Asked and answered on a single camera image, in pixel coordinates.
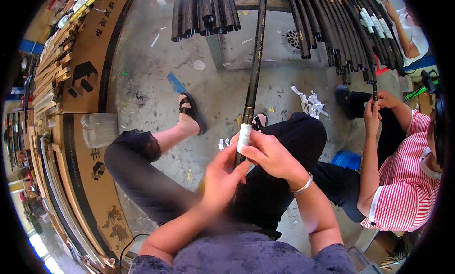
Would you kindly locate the long bundle of black rods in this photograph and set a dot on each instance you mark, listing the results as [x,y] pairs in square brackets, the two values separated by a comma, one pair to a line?
[341,29]

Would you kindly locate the blue tape strip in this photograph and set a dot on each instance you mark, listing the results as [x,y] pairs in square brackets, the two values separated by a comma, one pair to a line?
[176,83]

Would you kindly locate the thin black rod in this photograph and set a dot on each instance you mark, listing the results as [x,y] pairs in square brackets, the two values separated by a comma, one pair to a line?
[374,91]

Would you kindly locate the black fishing rod white tape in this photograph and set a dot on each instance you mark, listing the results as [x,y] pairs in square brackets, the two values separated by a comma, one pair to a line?
[254,78]

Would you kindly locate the brown cardboard box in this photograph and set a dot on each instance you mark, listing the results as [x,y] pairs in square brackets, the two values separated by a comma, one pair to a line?
[384,249]

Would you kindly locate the heap of white paper scraps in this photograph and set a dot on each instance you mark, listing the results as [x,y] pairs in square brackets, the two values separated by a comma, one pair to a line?
[311,103]

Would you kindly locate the person's left hand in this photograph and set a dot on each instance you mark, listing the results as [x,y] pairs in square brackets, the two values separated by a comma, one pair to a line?
[218,183]

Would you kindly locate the white paper disc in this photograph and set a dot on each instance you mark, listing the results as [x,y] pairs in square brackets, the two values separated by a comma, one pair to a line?
[199,65]

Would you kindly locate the cluttered background shelf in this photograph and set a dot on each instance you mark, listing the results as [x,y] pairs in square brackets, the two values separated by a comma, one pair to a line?
[19,132]

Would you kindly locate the short bundle of black rods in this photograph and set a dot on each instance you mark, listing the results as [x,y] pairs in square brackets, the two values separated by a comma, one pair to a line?
[204,11]

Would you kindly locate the cardboard carton of wooden boxes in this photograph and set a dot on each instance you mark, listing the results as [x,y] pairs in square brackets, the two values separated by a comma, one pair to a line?
[81,188]
[89,50]

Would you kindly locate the person's right hand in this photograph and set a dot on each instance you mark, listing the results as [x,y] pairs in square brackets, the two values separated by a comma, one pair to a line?
[279,160]

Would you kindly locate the blue plastic stool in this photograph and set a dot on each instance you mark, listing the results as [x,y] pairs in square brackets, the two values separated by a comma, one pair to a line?
[346,161]

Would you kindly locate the small white paper scraps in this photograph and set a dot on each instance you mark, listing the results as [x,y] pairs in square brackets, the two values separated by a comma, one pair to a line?
[223,144]

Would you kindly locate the grey metal table frame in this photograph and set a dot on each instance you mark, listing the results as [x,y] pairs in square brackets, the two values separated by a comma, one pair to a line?
[217,50]

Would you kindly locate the person's body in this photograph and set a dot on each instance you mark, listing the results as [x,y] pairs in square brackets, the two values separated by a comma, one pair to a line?
[241,256]

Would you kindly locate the round floor drain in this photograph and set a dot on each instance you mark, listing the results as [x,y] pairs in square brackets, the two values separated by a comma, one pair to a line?
[293,40]

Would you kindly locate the person's legs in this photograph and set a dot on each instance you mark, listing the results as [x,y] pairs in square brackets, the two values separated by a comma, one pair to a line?
[153,181]

